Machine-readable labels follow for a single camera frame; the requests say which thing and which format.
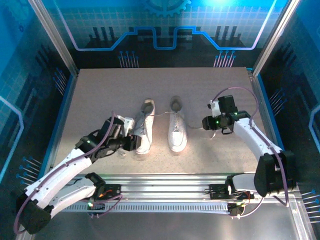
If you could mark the white sneaker with grey lining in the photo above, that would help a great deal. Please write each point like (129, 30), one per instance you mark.
(147, 125)
(177, 140)

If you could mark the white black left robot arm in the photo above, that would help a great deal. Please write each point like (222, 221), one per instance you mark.
(62, 175)

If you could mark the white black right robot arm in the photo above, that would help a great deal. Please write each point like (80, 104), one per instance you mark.
(250, 135)

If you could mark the black connector module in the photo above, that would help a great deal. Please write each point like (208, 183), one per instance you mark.
(235, 211)
(96, 207)

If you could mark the steel front plate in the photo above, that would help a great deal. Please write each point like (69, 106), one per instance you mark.
(162, 227)

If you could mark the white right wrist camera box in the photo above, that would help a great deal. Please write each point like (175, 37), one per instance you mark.
(213, 108)

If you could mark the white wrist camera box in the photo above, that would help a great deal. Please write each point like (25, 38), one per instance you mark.
(213, 108)
(127, 123)

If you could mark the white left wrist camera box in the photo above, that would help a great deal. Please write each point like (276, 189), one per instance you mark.
(127, 123)

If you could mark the aluminium front rail frame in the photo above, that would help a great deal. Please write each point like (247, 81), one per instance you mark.
(162, 186)

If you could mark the aluminium side rail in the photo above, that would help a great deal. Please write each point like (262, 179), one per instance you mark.
(256, 82)

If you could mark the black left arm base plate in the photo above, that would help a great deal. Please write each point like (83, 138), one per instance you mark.
(112, 191)

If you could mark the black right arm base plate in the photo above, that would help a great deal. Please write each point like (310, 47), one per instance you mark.
(217, 191)

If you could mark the aluminium corner post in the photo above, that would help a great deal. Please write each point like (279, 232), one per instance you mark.
(53, 37)
(275, 37)

